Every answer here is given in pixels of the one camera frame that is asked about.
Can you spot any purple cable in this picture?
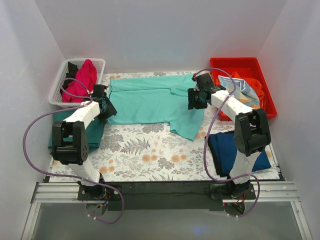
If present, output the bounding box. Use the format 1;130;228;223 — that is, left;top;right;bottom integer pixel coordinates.
192;67;261;221
22;77;125;224

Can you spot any black garment in basket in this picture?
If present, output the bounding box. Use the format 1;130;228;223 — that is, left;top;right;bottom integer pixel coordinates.
62;62;78;90

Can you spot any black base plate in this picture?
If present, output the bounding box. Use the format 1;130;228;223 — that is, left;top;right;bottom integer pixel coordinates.
77;182;257;212

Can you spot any patterned light blue shirt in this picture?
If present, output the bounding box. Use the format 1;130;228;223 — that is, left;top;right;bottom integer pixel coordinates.
214;75;260;109

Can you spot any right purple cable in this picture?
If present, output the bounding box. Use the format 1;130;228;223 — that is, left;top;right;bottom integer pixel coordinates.
192;67;261;221

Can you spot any white plastic basket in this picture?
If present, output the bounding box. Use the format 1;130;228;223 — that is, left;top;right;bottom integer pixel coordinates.
48;58;106;109

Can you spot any orange shirt in bin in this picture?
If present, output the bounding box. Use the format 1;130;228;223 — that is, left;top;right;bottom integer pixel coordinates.
231;71;267;110

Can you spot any folded dark green shirt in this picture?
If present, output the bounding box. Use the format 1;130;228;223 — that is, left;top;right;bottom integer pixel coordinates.
53;110;106;153

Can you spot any aluminium mounting rail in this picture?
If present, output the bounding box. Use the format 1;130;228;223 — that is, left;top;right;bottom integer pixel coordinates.
21;181;312;240

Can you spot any red plastic bin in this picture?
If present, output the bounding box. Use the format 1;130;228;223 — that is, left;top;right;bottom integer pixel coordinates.
210;57;277;119

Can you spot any turquoise t shirt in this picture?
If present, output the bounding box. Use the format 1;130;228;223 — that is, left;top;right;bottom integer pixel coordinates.
108;74;204;141

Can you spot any floral table mat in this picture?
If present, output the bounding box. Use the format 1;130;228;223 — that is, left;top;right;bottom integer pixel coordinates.
48;71;280;183

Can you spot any magenta shirt in basket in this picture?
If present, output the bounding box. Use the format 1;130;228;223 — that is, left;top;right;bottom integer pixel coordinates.
60;59;97;103

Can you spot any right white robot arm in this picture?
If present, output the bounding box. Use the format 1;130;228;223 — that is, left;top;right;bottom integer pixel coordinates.
187;71;271;199

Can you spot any folded navy blue shirt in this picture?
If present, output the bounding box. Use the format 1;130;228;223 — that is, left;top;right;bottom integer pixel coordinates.
208;131;271;178

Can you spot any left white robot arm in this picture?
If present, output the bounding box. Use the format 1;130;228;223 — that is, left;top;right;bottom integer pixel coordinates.
52;84;117;200

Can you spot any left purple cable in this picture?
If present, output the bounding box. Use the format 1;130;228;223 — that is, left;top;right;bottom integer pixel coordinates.
22;77;125;224

